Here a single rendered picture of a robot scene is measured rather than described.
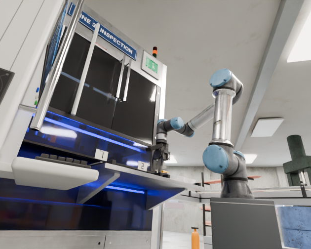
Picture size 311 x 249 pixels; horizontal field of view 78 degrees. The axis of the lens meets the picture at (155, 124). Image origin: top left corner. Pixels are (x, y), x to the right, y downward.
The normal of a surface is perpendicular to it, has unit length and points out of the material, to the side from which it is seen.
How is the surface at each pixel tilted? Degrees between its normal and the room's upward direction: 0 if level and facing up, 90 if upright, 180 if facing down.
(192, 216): 90
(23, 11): 90
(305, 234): 90
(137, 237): 90
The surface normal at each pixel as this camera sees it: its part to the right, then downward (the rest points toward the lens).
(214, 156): -0.74, -0.21
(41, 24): 0.55, -0.33
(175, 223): -0.25, -0.43
